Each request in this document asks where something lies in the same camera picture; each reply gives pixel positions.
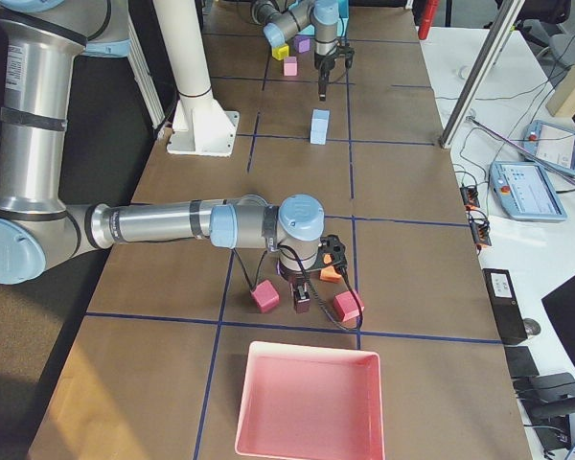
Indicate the black box with label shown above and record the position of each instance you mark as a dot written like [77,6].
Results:
[504,303]

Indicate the light blue foam block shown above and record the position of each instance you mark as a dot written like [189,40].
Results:
[318,135]

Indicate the dark red foam block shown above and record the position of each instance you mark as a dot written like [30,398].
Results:
[265,296]

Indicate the pink foam block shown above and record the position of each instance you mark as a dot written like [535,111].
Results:
[290,66]

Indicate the yellow foam block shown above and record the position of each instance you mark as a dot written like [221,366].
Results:
[280,52]

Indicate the teach pendant near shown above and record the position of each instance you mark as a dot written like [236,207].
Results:
[525,192]

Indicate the red object at edge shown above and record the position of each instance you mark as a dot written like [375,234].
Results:
[427,18]

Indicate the blue plastic bin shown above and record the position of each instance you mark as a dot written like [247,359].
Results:
[342,19]

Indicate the teach pendant far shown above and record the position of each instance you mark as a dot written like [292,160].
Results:
[554,144]

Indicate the black monitor stand base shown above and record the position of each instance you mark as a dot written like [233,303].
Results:
[549,401]

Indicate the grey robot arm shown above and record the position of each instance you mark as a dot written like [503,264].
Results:
[106,150]
[280,24]

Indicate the purple foam block left side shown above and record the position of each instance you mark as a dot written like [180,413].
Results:
[301,43]

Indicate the crimson foam block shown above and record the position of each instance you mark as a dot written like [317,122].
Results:
[347,305]

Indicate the teach pendant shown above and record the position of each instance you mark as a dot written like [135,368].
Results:
[525,192]
[554,144]

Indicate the aluminium frame post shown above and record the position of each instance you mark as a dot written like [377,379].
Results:
[493,44]

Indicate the orange foam block right side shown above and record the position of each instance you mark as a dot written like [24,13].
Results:
[330,275]

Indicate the white camera stand post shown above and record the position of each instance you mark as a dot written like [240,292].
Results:
[200,125]

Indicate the red plastic bin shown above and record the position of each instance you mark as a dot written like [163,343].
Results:
[305,402]

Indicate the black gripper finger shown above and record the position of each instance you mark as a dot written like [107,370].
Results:
[323,82]
[301,298]

